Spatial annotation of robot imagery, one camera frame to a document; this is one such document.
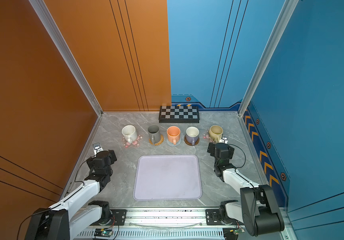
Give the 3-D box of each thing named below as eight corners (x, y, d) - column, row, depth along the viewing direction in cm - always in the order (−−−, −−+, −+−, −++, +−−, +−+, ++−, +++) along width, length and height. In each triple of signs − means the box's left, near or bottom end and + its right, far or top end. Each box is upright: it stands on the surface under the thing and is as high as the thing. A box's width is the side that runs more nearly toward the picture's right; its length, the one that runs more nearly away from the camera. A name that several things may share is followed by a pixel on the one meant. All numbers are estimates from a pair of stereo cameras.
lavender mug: (186, 148, 101) (186, 141, 94) (185, 133, 109) (185, 126, 102) (198, 148, 101) (200, 141, 94) (197, 133, 109) (198, 126, 102)
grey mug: (148, 148, 101) (146, 138, 92) (150, 135, 108) (148, 124, 99) (159, 148, 101) (157, 138, 92) (160, 135, 108) (159, 124, 99)
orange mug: (167, 148, 101) (166, 140, 94) (168, 133, 109) (167, 125, 102) (180, 148, 101) (180, 140, 94) (179, 133, 109) (180, 125, 102)
